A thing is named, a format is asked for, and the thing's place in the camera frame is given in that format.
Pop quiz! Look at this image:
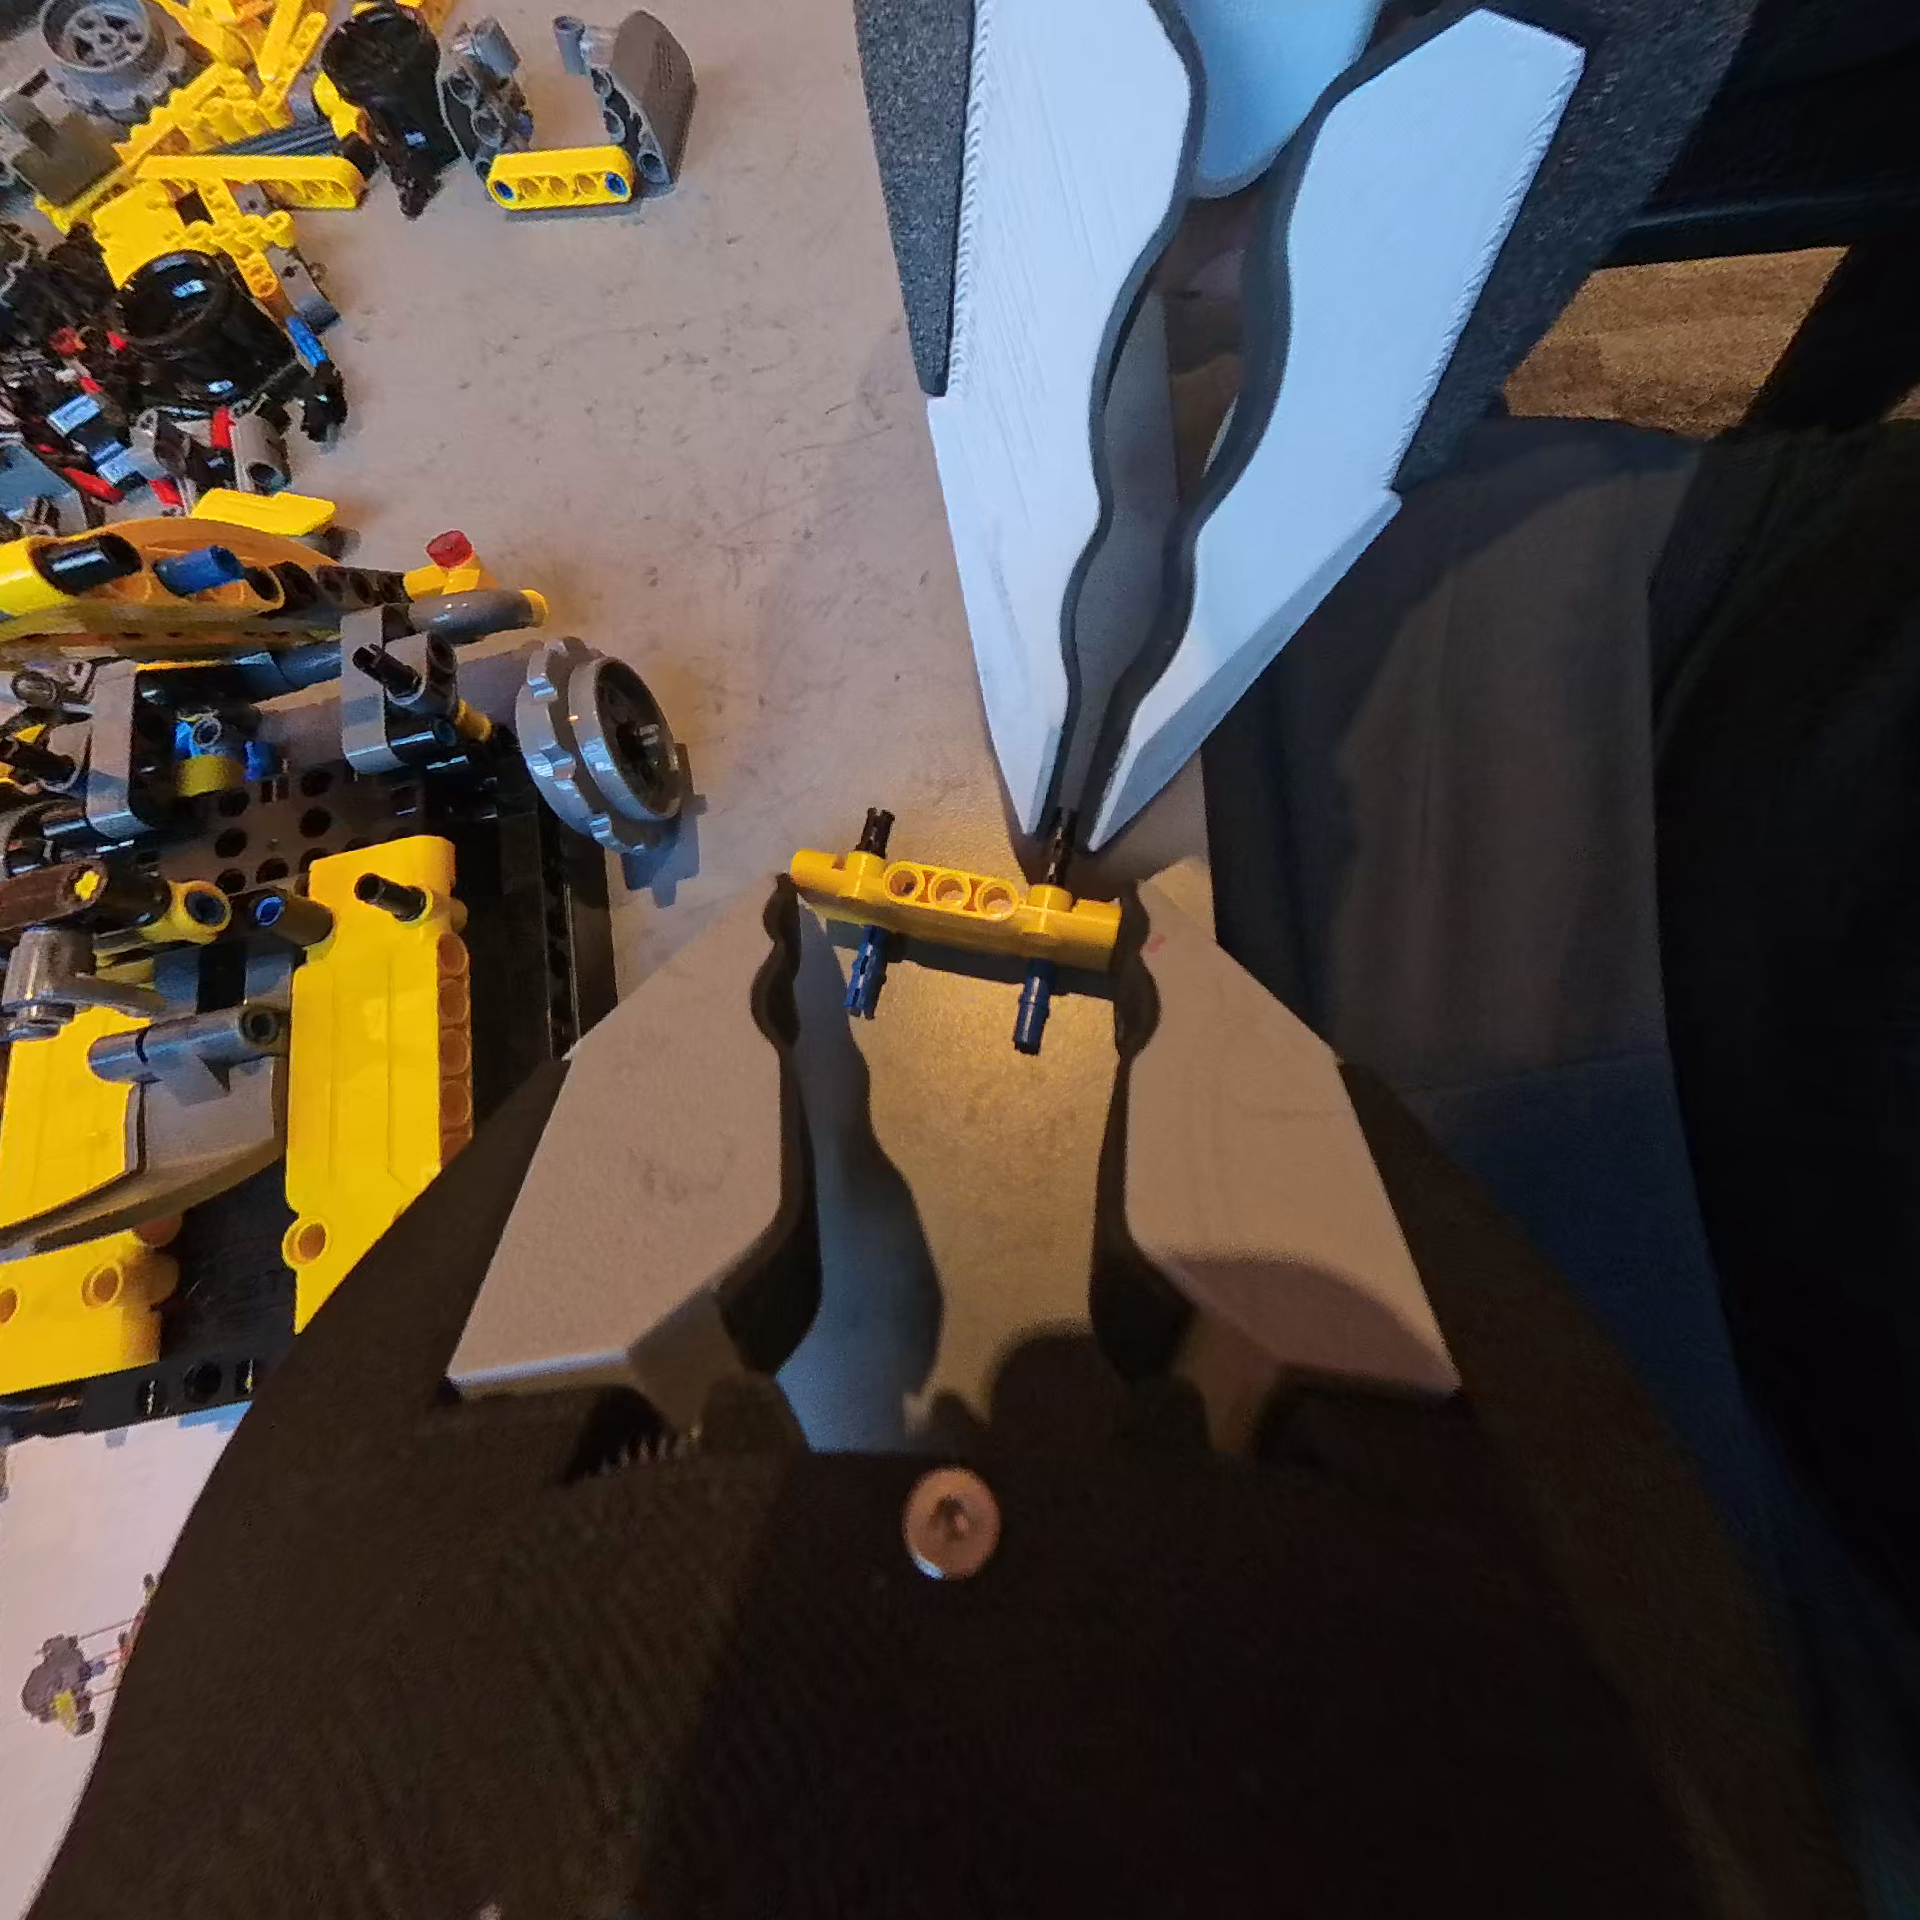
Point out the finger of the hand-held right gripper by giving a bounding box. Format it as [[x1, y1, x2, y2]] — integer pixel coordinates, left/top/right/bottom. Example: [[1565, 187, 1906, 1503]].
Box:
[[1072, 7, 1588, 854], [927, 0, 1216, 844]]

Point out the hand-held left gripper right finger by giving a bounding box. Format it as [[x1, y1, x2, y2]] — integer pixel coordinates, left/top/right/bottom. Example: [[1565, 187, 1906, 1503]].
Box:
[[1087, 877, 1468, 1455]]

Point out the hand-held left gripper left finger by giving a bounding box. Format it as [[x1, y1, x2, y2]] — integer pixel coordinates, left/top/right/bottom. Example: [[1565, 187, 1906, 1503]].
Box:
[[445, 875, 828, 1434]]

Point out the yellow brick panel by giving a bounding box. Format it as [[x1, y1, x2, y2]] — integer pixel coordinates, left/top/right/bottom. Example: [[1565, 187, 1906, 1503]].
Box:
[[787, 844, 1128, 1054]]

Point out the grey desk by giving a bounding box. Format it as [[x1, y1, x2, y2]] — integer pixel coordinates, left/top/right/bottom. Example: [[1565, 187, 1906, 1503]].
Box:
[[0, 0, 1216, 1448]]

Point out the grey curved brick piece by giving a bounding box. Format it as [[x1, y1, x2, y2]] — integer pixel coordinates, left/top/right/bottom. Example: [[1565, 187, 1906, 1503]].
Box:
[[553, 7, 698, 189]]

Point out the yellow brick toy vehicle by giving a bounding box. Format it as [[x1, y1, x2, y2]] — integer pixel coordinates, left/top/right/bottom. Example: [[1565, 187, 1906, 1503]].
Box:
[[0, 525, 706, 1444]]

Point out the person's leg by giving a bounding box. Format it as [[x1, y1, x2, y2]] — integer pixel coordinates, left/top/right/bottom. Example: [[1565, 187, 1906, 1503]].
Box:
[[1201, 421, 1920, 1920]]

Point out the yellow short beam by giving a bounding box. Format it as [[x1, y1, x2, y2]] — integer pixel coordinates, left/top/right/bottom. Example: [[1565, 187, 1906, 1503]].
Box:
[[484, 144, 639, 212]]

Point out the dark grey connector piece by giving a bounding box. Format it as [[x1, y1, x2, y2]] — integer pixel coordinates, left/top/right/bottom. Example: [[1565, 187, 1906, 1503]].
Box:
[[436, 16, 538, 165]]

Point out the person's dark jacket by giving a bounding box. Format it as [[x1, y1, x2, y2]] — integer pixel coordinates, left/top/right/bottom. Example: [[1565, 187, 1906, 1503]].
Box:
[[1650, 421, 1920, 1503]]

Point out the instruction booklet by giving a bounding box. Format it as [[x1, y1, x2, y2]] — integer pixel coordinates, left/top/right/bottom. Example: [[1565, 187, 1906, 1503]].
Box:
[[0, 1403, 250, 1920]]

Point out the pile of loose toy bricks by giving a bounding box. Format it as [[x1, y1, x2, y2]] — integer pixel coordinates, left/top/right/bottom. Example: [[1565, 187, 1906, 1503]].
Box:
[[0, 0, 467, 543]]

